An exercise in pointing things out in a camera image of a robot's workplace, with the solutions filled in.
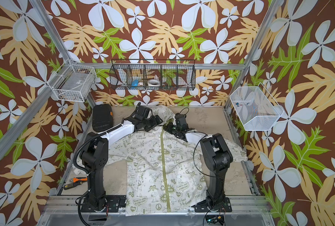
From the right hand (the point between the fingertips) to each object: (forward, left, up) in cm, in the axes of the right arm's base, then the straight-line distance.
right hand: (163, 126), depth 96 cm
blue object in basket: (+22, +20, +20) cm, 36 cm away
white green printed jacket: (-29, -1, -8) cm, 30 cm away
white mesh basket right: (0, -57, +17) cm, 59 cm away
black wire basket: (+29, +7, +22) cm, 37 cm away
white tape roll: (+25, +7, +18) cm, 32 cm away
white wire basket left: (+15, +56, +26) cm, 63 cm away
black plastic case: (+16, +51, -8) cm, 54 cm away
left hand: (+1, +2, +4) cm, 5 cm away
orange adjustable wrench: (-33, +52, -8) cm, 62 cm away
